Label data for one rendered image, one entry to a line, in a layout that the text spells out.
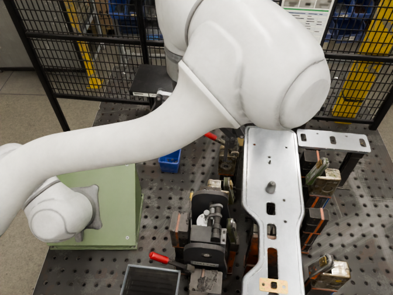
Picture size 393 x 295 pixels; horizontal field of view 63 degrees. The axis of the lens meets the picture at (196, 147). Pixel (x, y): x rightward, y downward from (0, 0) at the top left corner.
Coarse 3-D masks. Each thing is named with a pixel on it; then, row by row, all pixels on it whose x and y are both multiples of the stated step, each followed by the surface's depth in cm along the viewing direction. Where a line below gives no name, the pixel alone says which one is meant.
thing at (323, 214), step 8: (312, 208) 113; (320, 208) 113; (312, 216) 111; (320, 216) 111; (328, 216) 111; (304, 224) 117; (312, 224) 114; (320, 224) 112; (304, 232) 118; (312, 232) 118; (320, 232) 118; (304, 240) 124; (312, 240) 123; (304, 248) 129
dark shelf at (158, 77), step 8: (144, 64) 162; (136, 72) 158; (144, 72) 158; (152, 72) 158; (160, 72) 158; (136, 80) 154; (144, 80) 154; (152, 80) 154; (160, 80) 154; (168, 80) 154; (136, 88) 150; (144, 88) 150; (152, 88) 150; (168, 88) 150; (144, 96) 150; (152, 96) 149
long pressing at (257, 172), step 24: (264, 144) 131; (288, 144) 131; (264, 168) 123; (288, 168) 123; (264, 192) 116; (288, 192) 116; (264, 216) 110; (288, 216) 110; (264, 240) 104; (288, 240) 104; (264, 264) 99; (288, 264) 99; (288, 288) 94
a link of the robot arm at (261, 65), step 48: (240, 0) 33; (192, 48) 34; (240, 48) 30; (288, 48) 29; (192, 96) 33; (240, 96) 31; (288, 96) 29; (48, 144) 44; (96, 144) 39; (144, 144) 36; (0, 192) 47
